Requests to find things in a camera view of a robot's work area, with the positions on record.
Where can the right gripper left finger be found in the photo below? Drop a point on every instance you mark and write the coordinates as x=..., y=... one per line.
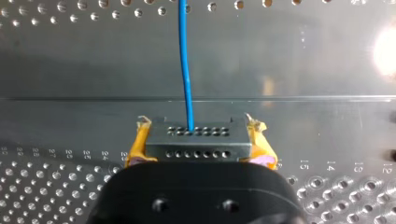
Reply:
x=138, y=146

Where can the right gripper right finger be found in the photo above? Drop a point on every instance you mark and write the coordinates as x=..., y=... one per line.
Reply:
x=261, y=149

